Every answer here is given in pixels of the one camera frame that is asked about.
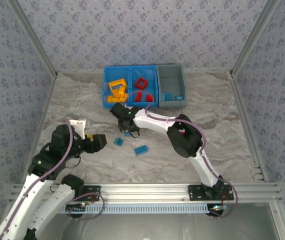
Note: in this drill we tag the grey plastic bin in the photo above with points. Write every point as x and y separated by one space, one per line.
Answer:
170 82

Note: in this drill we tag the grey metal panel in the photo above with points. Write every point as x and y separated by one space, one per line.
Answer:
145 227

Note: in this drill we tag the blue small lego brick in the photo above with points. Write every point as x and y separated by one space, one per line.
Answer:
180 98
118 142

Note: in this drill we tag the black controller board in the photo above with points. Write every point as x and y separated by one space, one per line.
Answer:
217 213
72 208

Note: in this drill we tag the yellow lego brick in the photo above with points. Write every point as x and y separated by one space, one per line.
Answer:
117 96

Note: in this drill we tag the aluminium frame post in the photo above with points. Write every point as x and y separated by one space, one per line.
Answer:
33 37
253 37

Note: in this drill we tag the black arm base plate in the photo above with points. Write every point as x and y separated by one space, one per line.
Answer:
195 193
95 192

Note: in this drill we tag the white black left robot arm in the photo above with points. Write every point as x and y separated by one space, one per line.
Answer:
55 202

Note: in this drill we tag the blue sloped lego piece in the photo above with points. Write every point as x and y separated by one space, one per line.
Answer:
127 134

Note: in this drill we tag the yellow lego window frame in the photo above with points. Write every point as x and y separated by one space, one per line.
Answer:
117 82

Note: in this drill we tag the aluminium side rail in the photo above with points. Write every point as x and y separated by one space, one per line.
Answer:
245 120
45 107

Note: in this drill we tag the red lego window frame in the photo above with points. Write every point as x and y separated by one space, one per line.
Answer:
139 87

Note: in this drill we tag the blue plastic bin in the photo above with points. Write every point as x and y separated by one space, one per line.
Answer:
145 72
117 72

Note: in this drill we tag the yellow half-round lego piece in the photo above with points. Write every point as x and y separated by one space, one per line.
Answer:
124 97

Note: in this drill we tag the blue long lego brick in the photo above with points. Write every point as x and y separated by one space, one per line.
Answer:
141 150
166 97

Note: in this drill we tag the orange lego brick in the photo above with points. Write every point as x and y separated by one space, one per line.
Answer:
110 99

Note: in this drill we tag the aluminium mounting rail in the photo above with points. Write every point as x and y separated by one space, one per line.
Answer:
145 191

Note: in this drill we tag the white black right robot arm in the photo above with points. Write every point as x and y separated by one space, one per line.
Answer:
185 145

